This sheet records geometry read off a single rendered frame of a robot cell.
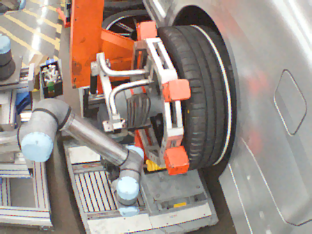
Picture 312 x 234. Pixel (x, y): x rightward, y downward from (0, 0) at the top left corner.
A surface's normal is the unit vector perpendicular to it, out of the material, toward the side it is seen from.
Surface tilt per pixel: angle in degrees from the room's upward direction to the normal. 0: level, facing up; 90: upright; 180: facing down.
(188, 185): 0
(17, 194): 0
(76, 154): 0
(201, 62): 18
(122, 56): 90
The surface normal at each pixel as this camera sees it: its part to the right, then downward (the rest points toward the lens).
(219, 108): 0.28, 0.21
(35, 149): 0.00, 0.75
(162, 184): 0.11, -0.62
